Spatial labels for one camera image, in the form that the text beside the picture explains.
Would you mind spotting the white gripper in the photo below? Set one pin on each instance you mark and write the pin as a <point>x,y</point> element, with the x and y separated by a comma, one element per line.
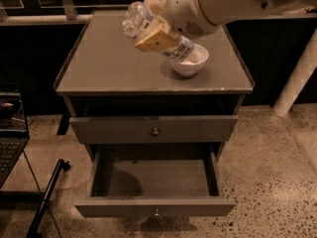
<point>184,9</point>

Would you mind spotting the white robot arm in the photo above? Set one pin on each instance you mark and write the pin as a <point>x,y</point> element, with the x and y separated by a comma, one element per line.
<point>221,12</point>

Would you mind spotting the blue label plastic bottle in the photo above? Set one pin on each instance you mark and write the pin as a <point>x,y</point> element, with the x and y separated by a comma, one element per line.
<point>138,17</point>

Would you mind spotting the white diagonal pole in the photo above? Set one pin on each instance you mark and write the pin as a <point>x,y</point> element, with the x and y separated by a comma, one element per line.
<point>302,72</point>

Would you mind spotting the black laptop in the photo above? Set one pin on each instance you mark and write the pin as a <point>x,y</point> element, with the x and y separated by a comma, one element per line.
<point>14,131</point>

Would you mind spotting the closed grey upper drawer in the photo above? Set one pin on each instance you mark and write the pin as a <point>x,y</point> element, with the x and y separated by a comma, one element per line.
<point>153,129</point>

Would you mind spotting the open grey middle drawer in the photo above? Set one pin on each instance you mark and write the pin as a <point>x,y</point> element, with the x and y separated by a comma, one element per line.
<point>166,180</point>

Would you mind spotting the black metal stand bar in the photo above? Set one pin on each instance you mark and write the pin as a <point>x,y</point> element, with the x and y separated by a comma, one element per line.
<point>61,165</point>

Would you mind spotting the grey drawer cabinet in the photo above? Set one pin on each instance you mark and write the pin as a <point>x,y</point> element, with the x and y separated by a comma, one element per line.
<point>107,77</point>

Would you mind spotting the white ceramic bowl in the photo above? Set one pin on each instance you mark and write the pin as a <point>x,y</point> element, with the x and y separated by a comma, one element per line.
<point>193,63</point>

